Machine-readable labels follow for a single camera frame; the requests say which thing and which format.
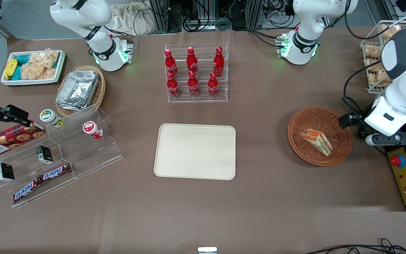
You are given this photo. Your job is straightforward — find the cream cloth bag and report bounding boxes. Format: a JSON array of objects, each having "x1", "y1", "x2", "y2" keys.
[{"x1": 110, "y1": 3, "x2": 162, "y2": 36}]

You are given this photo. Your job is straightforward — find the clear acrylic step shelf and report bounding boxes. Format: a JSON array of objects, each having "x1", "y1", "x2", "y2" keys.
[{"x1": 0, "y1": 104, "x2": 123, "y2": 209}]

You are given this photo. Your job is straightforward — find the white rectangular snack tray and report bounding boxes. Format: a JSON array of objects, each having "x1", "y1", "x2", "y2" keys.
[{"x1": 0, "y1": 50, "x2": 66, "y2": 86}]

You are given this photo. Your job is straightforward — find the clear rice cracker bag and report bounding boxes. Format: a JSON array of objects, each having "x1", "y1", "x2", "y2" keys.
[
  {"x1": 34, "y1": 48, "x2": 61, "y2": 71},
  {"x1": 20, "y1": 63, "x2": 56, "y2": 80}
]

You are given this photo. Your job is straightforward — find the green-lid white cup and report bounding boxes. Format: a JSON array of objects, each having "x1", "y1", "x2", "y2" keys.
[{"x1": 40, "y1": 109, "x2": 65, "y2": 128}]

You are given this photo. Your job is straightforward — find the beige rectangular tray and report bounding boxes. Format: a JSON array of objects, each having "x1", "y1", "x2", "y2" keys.
[{"x1": 154, "y1": 123, "x2": 236, "y2": 181}]

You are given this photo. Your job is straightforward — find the round brown wicker basket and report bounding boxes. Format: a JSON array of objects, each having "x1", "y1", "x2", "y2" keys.
[{"x1": 288, "y1": 107, "x2": 353, "y2": 167}]

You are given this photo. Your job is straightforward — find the yellow snack packet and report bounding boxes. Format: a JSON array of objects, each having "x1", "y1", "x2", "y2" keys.
[{"x1": 4, "y1": 59, "x2": 18, "y2": 80}]

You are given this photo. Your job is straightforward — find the plastic-wrapped triangle sandwich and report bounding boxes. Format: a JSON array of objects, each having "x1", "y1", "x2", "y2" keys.
[{"x1": 300, "y1": 129, "x2": 333, "y2": 157}]

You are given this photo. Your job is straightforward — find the red tartan cookie box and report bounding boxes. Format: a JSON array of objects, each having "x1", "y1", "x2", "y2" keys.
[{"x1": 0, "y1": 121, "x2": 46, "y2": 159}]

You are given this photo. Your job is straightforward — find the wrapped cracker packet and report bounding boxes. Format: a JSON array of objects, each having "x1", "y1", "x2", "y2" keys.
[
  {"x1": 379, "y1": 24, "x2": 402, "y2": 40},
  {"x1": 367, "y1": 61, "x2": 393, "y2": 87},
  {"x1": 364, "y1": 45, "x2": 383, "y2": 60}
]

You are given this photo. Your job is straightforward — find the aluminium profile frame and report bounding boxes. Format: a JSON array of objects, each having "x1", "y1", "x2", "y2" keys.
[{"x1": 149, "y1": 0, "x2": 271, "y2": 34}]

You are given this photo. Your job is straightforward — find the red-lid white cup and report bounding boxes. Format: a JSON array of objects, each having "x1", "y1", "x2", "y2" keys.
[{"x1": 83, "y1": 121, "x2": 104, "y2": 139}]

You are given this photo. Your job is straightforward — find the oval tan wicker basket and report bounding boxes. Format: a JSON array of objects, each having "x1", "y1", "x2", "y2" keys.
[{"x1": 55, "y1": 65, "x2": 106, "y2": 118}]

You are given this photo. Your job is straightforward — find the small black box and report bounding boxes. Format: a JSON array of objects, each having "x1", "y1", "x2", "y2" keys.
[
  {"x1": 0, "y1": 162, "x2": 15, "y2": 182},
  {"x1": 36, "y1": 145, "x2": 53, "y2": 164}
]

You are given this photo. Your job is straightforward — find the red cola bottle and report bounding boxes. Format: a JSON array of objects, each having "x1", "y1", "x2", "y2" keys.
[
  {"x1": 213, "y1": 47, "x2": 224, "y2": 77},
  {"x1": 187, "y1": 47, "x2": 198, "y2": 74},
  {"x1": 208, "y1": 72, "x2": 220, "y2": 98},
  {"x1": 188, "y1": 71, "x2": 200, "y2": 98},
  {"x1": 164, "y1": 49, "x2": 178, "y2": 78},
  {"x1": 167, "y1": 72, "x2": 180, "y2": 99}
]

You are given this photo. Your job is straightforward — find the stacked aluminium foil containers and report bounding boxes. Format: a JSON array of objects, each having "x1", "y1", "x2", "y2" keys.
[{"x1": 56, "y1": 70, "x2": 100, "y2": 111}]

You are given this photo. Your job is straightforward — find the black floor cables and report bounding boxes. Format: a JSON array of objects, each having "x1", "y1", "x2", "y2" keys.
[{"x1": 305, "y1": 238, "x2": 406, "y2": 254}]

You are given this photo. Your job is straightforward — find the clear acrylic bottle rack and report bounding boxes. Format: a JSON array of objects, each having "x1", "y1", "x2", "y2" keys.
[{"x1": 164, "y1": 43, "x2": 228, "y2": 103}]

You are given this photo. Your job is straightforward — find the brown Snickers bar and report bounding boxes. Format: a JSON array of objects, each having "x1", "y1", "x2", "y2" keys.
[
  {"x1": 12, "y1": 177, "x2": 43, "y2": 204},
  {"x1": 39, "y1": 163, "x2": 72, "y2": 181}
]

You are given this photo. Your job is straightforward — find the black cable with plug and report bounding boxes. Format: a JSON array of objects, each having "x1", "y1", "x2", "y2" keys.
[{"x1": 343, "y1": 60, "x2": 389, "y2": 158}]

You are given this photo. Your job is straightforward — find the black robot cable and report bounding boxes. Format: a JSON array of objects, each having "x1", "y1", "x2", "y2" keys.
[{"x1": 344, "y1": 0, "x2": 406, "y2": 40}]

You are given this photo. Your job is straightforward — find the black coiled cable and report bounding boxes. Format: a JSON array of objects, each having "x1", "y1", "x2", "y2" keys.
[{"x1": 182, "y1": 12, "x2": 211, "y2": 33}]

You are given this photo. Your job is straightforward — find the white wire basket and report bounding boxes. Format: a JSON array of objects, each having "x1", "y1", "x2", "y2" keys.
[{"x1": 360, "y1": 20, "x2": 406, "y2": 94}]

